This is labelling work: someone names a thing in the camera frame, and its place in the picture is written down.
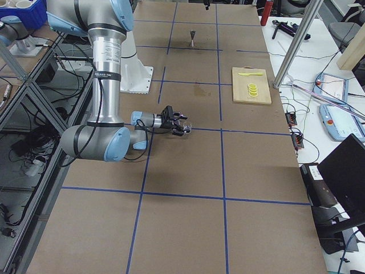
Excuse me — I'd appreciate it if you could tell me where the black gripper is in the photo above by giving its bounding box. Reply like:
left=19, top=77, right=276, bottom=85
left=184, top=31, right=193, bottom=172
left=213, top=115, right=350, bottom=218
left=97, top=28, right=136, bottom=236
left=161, top=113, right=188, bottom=136

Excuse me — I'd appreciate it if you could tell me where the small glass measuring cup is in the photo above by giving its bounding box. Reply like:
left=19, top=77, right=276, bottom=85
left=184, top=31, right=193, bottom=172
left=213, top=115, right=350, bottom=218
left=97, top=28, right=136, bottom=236
left=182, top=122, right=192, bottom=134

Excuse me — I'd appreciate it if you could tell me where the steel double jigger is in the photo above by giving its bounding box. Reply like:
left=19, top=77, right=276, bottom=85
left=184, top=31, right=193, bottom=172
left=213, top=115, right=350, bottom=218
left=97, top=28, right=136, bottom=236
left=190, top=30, right=196, bottom=47

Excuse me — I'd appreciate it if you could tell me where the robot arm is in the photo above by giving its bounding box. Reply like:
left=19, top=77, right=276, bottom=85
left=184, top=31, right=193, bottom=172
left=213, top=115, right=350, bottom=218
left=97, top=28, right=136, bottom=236
left=47, top=1, right=191, bottom=162
left=1, top=1, right=136, bottom=45

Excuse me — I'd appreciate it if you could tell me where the red cylinder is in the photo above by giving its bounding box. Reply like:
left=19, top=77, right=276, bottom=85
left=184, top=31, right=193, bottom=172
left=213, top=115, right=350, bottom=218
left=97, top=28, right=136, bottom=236
left=260, top=0, right=274, bottom=26

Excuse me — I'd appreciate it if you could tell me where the yellow plastic knife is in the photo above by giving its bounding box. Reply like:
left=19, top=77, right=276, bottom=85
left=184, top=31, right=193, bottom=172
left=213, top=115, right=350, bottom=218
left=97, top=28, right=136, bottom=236
left=238, top=72, right=263, bottom=76

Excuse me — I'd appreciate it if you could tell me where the wooden cutting board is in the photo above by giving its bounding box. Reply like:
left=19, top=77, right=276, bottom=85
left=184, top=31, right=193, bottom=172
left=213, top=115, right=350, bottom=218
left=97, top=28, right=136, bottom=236
left=232, top=67, right=271, bottom=105

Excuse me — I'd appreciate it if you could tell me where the black box device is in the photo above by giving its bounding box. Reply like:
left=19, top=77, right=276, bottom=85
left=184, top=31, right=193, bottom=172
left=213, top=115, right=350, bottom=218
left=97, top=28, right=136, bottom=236
left=300, top=163, right=337, bottom=208

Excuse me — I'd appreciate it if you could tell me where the black monitor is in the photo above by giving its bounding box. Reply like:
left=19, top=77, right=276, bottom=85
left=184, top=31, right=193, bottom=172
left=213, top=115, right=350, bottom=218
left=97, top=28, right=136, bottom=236
left=311, top=134, right=364, bottom=254

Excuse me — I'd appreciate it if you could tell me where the blue plastic bin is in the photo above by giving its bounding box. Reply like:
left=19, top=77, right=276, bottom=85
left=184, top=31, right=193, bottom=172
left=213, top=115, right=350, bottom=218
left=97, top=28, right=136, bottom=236
left=1, top=1, right=47, bottom=29

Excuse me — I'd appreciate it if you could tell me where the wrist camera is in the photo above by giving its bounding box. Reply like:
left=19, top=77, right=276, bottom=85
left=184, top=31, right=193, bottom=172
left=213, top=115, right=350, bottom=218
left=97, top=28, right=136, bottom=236
left=161, top=106, right=174, bottom=119

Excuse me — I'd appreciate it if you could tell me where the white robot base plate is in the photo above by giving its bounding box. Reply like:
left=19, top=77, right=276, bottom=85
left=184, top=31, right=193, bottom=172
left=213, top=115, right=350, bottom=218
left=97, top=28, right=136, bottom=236
left=120, top=31, right=153, bottom=94

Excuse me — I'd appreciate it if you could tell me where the black handle tool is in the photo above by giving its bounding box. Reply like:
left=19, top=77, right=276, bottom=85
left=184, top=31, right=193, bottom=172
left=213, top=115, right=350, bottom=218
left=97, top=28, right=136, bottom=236
left=272, top=20, right=282, bottom=39

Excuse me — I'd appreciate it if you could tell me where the aluminium frame post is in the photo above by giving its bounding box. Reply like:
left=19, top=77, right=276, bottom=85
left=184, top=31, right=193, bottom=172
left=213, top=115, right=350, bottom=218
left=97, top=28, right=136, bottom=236
left=273, top=0, right=323, bottom=89

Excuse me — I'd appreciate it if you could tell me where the green handled reach stick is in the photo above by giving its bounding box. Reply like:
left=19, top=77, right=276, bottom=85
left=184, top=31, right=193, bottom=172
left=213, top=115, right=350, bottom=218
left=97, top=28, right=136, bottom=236
left=287, top=80, right=364, bottom=120

